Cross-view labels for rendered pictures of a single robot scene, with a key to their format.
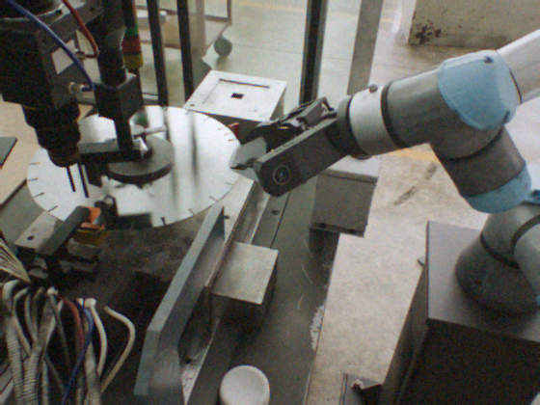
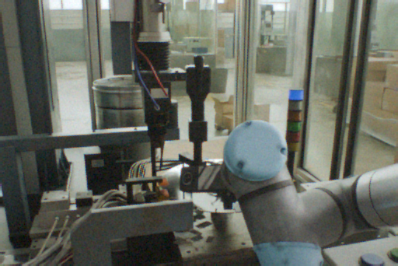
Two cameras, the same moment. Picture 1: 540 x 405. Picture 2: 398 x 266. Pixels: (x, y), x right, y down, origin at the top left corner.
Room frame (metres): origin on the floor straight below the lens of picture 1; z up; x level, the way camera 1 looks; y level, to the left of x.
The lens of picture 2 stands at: (0.19, -0.56, 1.34)
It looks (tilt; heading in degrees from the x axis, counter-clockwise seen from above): 17 degrees down; 63
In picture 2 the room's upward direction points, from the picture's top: straight up
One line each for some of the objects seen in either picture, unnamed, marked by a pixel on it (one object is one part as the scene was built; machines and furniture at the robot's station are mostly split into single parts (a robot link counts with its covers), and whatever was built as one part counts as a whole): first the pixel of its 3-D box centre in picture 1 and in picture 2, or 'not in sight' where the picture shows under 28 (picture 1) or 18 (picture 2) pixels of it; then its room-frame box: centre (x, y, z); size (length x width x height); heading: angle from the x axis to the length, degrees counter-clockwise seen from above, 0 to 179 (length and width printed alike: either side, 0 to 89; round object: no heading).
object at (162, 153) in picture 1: (138, 151); not in sight; (0.64, 0.21, 0.96); 0.11 x 0.11 x 0.03
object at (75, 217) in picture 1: (73, 244); (147, 190); (0.45, 0.25, 0.95); 0.10 x 0.03 x 0.07; 167
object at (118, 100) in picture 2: not in sight; (130, 121); (0.63, 1.00, 0.93); 0.31 x 0.31 x 0.36
